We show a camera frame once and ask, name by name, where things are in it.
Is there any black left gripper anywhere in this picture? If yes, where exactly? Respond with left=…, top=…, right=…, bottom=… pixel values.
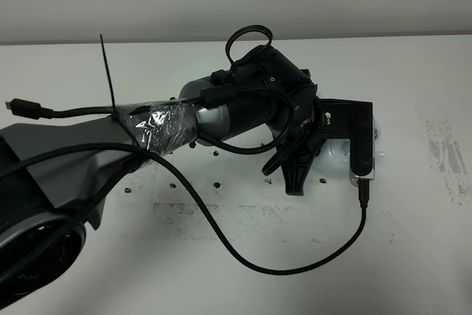
left=212, top=44, right=323, bottom=196

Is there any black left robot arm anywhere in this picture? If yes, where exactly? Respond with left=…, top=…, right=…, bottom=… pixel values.
left=1, top=45, right=319, bottom=307

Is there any black zip tie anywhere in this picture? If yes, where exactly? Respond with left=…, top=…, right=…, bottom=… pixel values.
left=100, top=33, right=118, bottom=119

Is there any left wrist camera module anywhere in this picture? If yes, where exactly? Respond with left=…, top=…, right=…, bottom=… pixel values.
left=319, top=99, right=375, bottom=187

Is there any black left camera cable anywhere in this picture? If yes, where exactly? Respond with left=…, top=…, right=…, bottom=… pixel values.
left=0, top=25, right=371, bottom=277

